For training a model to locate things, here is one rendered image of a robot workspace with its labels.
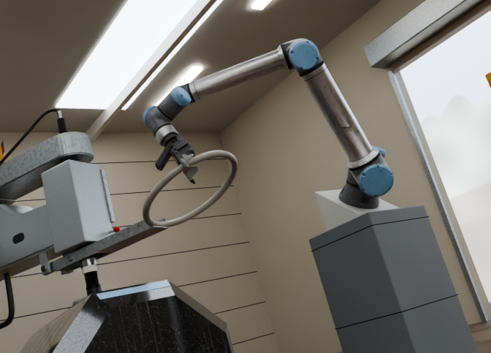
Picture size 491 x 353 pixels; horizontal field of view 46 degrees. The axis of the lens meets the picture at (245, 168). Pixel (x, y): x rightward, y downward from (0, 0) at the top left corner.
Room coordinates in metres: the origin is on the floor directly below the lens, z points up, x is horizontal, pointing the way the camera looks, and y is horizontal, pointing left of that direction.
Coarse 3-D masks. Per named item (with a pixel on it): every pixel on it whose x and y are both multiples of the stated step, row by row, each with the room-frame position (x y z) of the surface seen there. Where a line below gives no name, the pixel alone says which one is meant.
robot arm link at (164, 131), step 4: (164, 128) 2.23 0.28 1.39; (168, 128) 2.24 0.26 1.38; (172, 128) 2.25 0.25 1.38; (156, 132) 2.24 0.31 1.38; (160, 132) 2.23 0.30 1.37; (164, 132) 2.23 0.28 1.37; (168, 132) 2.23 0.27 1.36; (172, 132) 2.24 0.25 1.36; (176, 132) 2.26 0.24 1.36; (156, 136) 2.25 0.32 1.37; (160, 136) 2.24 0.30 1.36; (164, 136) 2.23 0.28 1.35; (160, 140) 2.24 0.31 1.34; (160, 144) 2.26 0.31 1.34
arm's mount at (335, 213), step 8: (320, 192) 2.73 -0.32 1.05; (328, 192) 2.75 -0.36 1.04; (336, 192) 2.77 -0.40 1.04; (320, 200) 2.71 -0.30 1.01; (328, 200) 2.67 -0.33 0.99; (336, 200) 2.66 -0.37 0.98; (320, 208) 2.72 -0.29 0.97; (328, 208) 2.68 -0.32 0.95; (336, 208) 2.64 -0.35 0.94; (344, 208) 2.60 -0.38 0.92; (352, 208) 2.60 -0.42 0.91; (360, 208) 2.62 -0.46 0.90; (376, 208) 2.66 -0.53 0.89; (384, 208) 2.68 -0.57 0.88; (392, 208) 2.70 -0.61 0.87; (328, 216) 2.69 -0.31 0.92; (336, 216) 2.65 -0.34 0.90; (344, 216) 2.61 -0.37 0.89; (352, 216) 2.58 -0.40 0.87; (328, 224) 2.70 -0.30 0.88; (336, 224) 2.66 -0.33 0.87
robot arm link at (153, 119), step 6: (150, 108) 2.25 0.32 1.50; (156, 108) 2.24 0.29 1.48; (144, 114) 2.26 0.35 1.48; (150, 114) 2.25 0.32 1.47; (156, 114) 2.24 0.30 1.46; (162, 114) 2.23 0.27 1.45; (144, 120) 2.27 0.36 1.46; (150, 120) 2.25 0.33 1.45; (156, 120) 2.24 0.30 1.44; (162, 120) 2.24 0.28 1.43; (168, 120) 2.26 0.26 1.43; (150, 126) 2.26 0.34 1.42; (156, 126) 2.24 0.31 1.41; (162, 126) 2.23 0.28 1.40
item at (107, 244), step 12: (132, 228) 2.55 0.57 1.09; (144, 228) 2.52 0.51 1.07; (156, 228) 2.55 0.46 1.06; (168, 228) 2.61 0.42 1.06; (108, 240) 2.61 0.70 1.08; (120, 240) 2.58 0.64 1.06; (132, 240) 2.64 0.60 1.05; (72, 252) 2.70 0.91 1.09; (84, 252) 2.67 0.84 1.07; (96, 252) 2.64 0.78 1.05; (108, 252) 2.72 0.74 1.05; (60, 264) 2.74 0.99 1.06; (72, 264) 2.85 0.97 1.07
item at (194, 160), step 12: (204, 156) 2.26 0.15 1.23; (216, 156) 2.32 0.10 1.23; (228, 156) 2.38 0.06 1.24; (180, 168) 2.23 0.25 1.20; (168, 180) 2.24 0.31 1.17; (228, 180) 2.61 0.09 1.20; (156, 192) 2.27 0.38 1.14; (216, 192) 2.67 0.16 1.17; (144, 204) 2.33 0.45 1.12; (204, 204) 2.69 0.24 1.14; (144, 216) 2.39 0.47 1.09; (192, 216) 2.68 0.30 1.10
